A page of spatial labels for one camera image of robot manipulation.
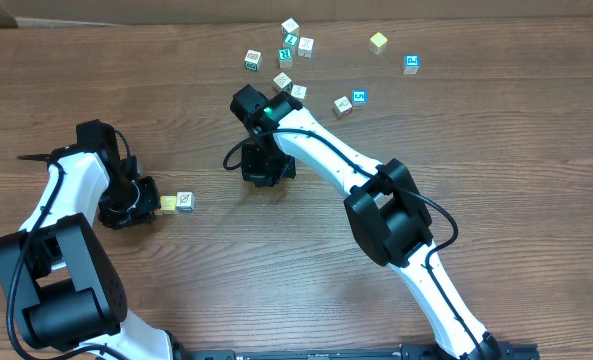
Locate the yellow top block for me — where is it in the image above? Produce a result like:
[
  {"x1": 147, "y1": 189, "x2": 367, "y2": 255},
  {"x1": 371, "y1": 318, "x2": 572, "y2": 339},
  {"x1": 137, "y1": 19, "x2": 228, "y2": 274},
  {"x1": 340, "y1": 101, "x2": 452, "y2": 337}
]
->
[{"x1": 160, "y1": 195, "x2": 177, "y2": 215}]

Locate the yellow block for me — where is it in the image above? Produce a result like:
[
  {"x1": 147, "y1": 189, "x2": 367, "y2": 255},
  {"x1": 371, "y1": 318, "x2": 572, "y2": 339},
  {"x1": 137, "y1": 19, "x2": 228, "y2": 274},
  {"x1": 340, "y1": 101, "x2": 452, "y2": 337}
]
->
[
  {"x1": 369, "y1": 32, "x2": 388, "y2": 55},
  {"x1": 160, "y1": 195, "x2": 177, "y2": 215}
]

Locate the blue edged picture block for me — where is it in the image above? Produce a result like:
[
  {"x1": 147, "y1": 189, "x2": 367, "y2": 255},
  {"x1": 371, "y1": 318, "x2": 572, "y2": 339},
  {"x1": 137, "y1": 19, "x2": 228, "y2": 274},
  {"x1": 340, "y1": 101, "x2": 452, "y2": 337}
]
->
[{"x1": 176, "y1": 192, "x2": 195, "y2": 212}]

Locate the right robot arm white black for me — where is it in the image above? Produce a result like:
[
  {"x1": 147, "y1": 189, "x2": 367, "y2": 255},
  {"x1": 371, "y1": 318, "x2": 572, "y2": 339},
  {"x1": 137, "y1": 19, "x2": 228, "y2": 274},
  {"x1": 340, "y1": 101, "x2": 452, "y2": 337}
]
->
[{"x1": 230, "y1": 85, "x2": 501, "y2": 359}]

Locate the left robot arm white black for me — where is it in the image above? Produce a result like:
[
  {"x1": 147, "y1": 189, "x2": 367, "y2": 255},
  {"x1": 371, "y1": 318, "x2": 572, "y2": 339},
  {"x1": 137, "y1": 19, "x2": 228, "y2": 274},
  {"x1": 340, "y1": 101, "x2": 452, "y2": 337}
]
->
[{"x1": 0, "y1": 120, "x2": 189, "y2": 359}]

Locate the plain white picture block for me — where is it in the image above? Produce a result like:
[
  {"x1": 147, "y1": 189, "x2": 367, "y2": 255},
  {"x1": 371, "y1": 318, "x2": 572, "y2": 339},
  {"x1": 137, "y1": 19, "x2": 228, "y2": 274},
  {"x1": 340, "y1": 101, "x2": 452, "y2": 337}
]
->
[{"x1": 290, "y1": 85, "x2": 307, "y2": 102}]

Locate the green edged picture block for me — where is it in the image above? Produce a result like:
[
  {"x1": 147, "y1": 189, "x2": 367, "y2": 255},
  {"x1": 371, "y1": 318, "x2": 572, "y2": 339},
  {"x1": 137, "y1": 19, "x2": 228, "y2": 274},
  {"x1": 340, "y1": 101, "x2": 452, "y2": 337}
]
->
[{"x1": 272, "y1": 72, "x2": 293, "y2": 93}]

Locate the red edged picture block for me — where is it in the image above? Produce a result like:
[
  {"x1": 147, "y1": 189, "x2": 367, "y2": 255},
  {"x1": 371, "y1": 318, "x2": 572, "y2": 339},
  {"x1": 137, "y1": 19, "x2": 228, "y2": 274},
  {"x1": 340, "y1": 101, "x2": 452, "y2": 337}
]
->
[{"x1": 333, "y1": 96, "x2": 353, "y2": 119}]

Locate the green letter B block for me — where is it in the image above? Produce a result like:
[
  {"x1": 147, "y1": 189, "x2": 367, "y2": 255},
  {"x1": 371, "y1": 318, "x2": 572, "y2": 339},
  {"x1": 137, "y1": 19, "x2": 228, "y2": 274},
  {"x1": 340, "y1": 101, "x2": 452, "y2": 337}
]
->
[{"x1": 244, "y1": 49, "x2": 262, "y2": 72}]

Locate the green letter R block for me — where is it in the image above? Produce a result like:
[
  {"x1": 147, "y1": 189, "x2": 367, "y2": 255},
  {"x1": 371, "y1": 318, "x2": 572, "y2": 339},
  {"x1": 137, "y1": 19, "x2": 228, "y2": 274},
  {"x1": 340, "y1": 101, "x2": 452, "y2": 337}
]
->
[{"x1": 277, "y1": 48, "x2": 293, "y2": 69}]

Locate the blue number 5 block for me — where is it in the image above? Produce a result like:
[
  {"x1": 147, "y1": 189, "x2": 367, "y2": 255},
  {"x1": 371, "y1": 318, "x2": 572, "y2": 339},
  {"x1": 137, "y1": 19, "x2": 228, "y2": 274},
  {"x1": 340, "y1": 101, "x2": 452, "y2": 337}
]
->
[{"x1": 351, "y1": 89, "x2": 368, "y2": 109}]

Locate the white picture block upper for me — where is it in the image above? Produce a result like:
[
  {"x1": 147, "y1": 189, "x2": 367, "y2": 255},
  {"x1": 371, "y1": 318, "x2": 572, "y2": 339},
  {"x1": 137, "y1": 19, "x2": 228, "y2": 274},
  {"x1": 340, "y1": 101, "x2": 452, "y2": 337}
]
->
[{"x1": 297, "y1": 37, "x2": 314, "y2": 58}]

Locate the green letter L block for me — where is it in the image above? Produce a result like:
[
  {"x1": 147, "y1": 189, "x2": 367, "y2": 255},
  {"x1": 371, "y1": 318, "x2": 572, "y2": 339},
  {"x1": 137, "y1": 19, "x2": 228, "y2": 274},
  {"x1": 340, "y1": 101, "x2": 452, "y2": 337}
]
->
[{"x1": 282, "y1": 33, "x2": 299, "y2": 52}]

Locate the white top back block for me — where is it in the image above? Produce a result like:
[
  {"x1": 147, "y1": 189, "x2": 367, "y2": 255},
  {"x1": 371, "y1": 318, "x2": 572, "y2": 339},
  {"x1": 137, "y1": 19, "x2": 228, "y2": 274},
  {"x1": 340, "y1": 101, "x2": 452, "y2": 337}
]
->
[{"x1": 281, "y1": 18, "x2": 300, "y2": 36}]

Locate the yellow block far right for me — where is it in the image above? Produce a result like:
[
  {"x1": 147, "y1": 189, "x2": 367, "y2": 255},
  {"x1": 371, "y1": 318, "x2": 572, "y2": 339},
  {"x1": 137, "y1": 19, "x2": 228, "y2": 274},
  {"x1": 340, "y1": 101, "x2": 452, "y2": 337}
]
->
[{"x1": 369, "y1": 32, "x2": 388, "y2": 55}]

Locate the blue letter P block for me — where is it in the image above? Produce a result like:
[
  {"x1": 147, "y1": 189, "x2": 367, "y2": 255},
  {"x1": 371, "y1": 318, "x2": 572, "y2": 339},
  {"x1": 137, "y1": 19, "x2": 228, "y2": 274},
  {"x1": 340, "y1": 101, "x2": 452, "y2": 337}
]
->
[{"x1": 403, "y1": 54, "x2": 420, "y2": 75}]

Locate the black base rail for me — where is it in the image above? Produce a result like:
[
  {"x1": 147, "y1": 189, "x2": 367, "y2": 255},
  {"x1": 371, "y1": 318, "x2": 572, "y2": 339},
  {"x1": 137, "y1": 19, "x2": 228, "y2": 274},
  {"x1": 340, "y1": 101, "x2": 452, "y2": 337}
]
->
[{"x1": 185, "y1": 342, "x2": 541, "y2": 360}]

